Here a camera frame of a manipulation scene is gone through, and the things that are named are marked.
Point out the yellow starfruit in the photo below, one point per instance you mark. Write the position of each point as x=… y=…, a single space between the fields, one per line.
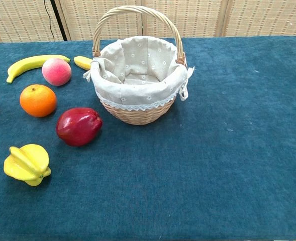
x=28 y=163

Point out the dark red apple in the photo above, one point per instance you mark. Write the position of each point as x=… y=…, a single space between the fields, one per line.
x=78 y=126

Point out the yellow banana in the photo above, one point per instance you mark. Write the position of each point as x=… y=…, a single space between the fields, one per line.
x=82 y=62
x=27 y=65

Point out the wicker basket with cloth liner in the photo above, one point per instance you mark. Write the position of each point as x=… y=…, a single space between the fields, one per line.
x=137 y=115

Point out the blue tablecloth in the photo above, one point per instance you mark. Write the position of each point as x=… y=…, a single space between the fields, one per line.
x=213 y=150

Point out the black stand pole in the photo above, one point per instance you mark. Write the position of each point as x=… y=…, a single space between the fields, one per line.
x=59 y=21

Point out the woven folding screen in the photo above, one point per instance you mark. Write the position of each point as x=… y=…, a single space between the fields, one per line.
x=238 y=17

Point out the pink peach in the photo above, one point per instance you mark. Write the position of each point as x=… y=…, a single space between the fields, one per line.
x=56 y=72

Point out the orange fruit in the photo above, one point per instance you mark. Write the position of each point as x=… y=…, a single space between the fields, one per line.
x=38 y=100

